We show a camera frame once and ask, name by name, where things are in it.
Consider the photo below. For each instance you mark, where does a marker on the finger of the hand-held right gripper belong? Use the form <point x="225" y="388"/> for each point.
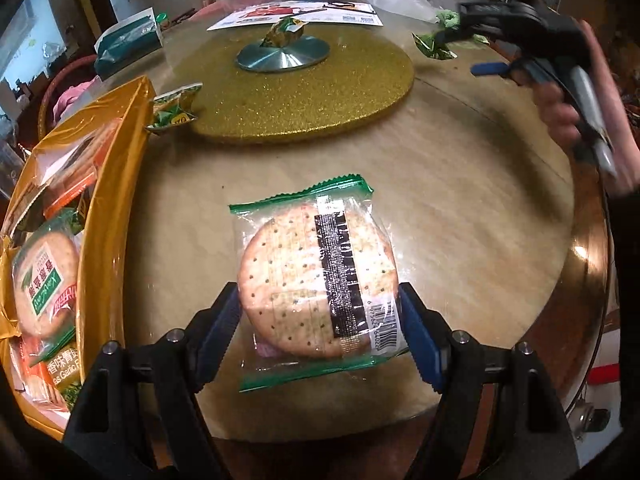
<point x="465" y="35"/>
<point x="492" y="68"/>

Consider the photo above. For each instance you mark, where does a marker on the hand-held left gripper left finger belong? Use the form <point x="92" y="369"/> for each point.
<point x="220" y="332"/>

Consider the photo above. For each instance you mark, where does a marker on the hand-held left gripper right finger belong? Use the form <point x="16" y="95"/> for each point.
<point x="420" y="340"/>

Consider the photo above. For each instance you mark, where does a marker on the small dark green snack packet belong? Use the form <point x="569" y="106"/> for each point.
<point x="434" y="46"/>

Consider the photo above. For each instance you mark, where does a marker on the green-edged cracker packet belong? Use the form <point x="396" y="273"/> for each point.
<point x="300" y="280"/>

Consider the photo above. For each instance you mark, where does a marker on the golden cardboard box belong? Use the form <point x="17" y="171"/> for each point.
<point x="115" y="185"/>

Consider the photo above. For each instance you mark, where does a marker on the round cracker packet green label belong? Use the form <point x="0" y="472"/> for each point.
<point x="42" y="270"/>

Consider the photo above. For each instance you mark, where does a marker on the orange snack packet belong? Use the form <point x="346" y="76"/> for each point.
<point x="35" y="385"/>

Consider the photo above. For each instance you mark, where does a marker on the orange-edged cracker packet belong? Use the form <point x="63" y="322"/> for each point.
<point x="75" y="160"/>

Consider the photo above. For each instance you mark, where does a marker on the person's right hand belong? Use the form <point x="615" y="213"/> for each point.
<point x="557" y="110"/>

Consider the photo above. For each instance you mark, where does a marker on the crumpled green packet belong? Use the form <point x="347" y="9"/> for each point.
<point x="450" y="17"/>

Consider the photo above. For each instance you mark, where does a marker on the gold glitter turntable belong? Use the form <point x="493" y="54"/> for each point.
<point x="325" y="95"/>

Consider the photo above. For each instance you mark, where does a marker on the silver turntable hub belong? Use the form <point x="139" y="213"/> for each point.
<point x="300" y="55"/>

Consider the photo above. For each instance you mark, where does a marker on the printed paper leaflet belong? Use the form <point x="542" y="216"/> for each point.
<point x="300" y="14"/>

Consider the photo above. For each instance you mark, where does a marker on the pink cloth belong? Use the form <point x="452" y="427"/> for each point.
<point x="70" y="100"/>

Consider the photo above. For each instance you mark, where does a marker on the teal tissue box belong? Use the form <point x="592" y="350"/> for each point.
<point x="127" y="42"/>

